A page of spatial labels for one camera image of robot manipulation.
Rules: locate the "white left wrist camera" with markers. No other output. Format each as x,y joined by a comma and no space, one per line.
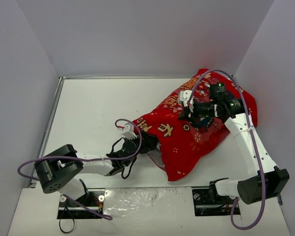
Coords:
128,131

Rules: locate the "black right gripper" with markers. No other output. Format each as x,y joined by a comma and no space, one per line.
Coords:
190,112

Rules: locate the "red printed pillowcase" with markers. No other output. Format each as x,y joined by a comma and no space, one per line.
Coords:
181,145

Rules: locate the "metal table edge rail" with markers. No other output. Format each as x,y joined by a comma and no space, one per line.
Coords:
51,116

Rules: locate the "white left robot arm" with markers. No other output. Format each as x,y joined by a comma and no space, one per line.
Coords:
56,172

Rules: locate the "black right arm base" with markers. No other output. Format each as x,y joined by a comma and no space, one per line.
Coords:
204,206

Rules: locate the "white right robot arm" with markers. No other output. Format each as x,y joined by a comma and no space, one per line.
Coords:
265,177

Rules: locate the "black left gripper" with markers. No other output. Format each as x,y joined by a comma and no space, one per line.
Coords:
142,142

